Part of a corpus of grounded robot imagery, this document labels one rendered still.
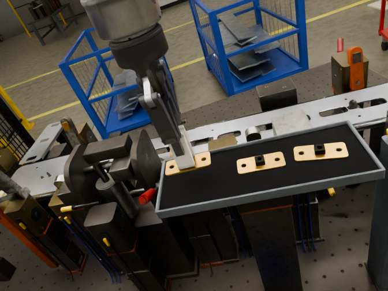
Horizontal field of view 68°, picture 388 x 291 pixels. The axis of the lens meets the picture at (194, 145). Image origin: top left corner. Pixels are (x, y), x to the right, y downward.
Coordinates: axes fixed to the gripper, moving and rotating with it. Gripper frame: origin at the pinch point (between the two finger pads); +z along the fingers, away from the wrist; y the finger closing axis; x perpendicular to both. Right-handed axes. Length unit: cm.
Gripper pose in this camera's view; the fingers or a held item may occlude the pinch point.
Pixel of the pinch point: (181, 147)
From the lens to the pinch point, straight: 50.1
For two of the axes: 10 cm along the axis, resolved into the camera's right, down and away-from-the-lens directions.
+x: -9.6, 2.4, 1.6
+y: -0.1, -6.0, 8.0
